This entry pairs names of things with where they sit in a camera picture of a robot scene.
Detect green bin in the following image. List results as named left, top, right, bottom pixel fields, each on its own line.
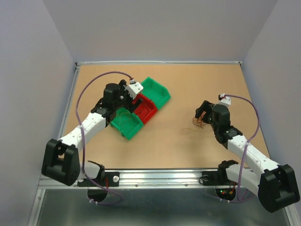
left=141, top=77, right=171, bottom=110
left=111, top=108, right=144, bottom=140

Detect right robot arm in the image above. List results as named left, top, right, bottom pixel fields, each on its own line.
left=195, top=96, right=301, bottom=213

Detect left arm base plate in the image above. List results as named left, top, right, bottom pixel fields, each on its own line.
left=77, top=171, right=119, bottom=187

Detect near green bin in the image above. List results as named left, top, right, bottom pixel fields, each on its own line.
left=111, top=108, right=144, bottom=140

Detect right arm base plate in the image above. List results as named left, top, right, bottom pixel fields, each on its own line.
left=198, top=170, right=235, bottom=186

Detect far green bin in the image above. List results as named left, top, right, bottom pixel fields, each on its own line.
left=141, top=77, right=171, bottom=110

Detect aluminium rail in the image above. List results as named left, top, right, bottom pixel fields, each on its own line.
left=37, top=167, right=289, bottom=189

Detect yellow cables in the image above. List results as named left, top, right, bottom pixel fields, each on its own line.
left=116, top=112, right=137, bottom=129

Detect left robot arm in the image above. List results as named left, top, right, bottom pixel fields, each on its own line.
left=41, top=80, right=143, bottom=186

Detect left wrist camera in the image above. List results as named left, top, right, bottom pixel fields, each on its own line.
left=125, top=79, right=143, bottom=99

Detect cable bundle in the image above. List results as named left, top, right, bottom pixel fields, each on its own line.
left=192, top=110, right=212, bottom=129

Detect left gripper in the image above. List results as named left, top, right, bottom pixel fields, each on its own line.
left=114, top=80, right=143, bottom=113

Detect red bin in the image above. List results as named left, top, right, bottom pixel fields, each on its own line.
left=134, top=94, right=158, bottom=124

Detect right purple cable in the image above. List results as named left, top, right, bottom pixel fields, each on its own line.
left=223, top=94, right=261, bottom=203

